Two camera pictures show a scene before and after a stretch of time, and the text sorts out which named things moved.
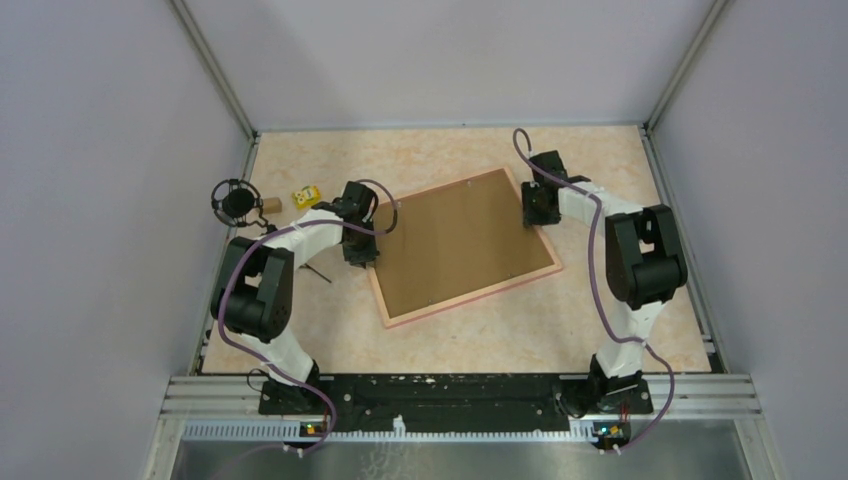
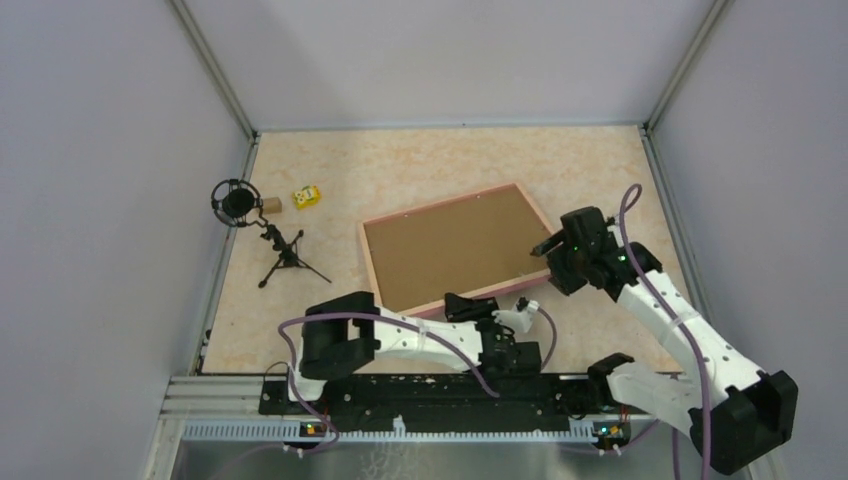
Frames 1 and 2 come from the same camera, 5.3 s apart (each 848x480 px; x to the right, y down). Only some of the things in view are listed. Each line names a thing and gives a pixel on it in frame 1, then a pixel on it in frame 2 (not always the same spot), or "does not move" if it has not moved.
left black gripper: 360,258 -> 460,309
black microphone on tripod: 236,202 does not move
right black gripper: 529,218 -> 566,281
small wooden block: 272,205 does not move
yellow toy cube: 306,197 does not move
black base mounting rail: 347,398 does not move
